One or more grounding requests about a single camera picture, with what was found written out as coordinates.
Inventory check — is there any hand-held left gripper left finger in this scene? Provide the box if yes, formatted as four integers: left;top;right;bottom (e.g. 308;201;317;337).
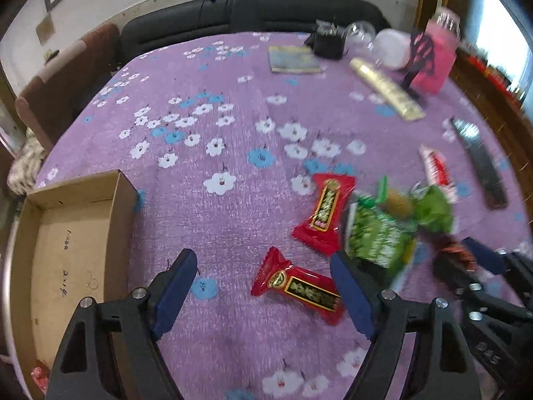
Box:
45;248;198;400

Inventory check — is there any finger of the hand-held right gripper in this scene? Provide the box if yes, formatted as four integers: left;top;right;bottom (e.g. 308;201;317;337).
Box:
461;237;533;301
432;254;525;313

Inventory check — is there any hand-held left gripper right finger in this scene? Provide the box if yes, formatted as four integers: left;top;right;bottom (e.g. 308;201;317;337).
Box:
330;251;484;400

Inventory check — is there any dark red foil packet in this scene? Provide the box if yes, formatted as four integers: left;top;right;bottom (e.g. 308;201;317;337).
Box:
437;233;479;271
31;366;53;396

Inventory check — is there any red candy packet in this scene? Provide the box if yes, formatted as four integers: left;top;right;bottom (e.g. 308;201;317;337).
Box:
291;173;357;258
250;246;346;326

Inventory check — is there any large green snack packet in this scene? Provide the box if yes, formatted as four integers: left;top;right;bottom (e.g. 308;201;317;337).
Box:
343;192;419;280

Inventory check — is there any clear green pastry packet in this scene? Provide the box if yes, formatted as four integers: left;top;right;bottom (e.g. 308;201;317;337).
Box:
377;176;417;219

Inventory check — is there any white and red snack packet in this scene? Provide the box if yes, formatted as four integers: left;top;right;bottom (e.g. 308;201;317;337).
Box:
418;145;459;205

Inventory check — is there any shallow cardboard box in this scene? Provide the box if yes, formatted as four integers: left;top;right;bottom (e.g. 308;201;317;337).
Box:
8;169;138;400

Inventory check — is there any black phone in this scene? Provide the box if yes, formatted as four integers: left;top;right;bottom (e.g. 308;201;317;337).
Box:
450;117;509;211

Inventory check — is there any long gold box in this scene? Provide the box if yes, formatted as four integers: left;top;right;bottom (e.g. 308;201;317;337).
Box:
349;57;426;122

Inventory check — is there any patterned brown blanket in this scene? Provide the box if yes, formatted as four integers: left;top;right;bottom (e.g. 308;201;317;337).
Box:
6;133;48;196

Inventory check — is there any pink and black box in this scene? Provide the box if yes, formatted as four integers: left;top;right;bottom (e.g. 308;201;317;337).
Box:
402;23;459;94

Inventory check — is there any white bowl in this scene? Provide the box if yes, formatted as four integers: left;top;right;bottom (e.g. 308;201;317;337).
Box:
370;28;411;71

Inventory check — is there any bright window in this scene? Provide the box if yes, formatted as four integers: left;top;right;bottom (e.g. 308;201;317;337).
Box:
466;0;533;101

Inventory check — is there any thin booklet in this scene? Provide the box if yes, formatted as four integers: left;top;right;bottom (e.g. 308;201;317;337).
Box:
267;45;323;74

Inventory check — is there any brown armchair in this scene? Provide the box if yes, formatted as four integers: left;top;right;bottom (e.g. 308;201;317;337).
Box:
14;22;121;153

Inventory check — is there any black binder clip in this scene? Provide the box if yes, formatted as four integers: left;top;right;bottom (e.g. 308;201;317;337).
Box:
306;20;348;60

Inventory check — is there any clear glass bowl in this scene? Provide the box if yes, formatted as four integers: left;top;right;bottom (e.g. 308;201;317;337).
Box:
345;21;375;46

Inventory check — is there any black leather sofa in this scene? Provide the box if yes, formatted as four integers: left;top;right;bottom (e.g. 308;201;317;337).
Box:
119;0;392;73

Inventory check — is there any wooden wall plaque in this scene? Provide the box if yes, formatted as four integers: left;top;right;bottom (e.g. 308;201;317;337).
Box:
35;14;57;44

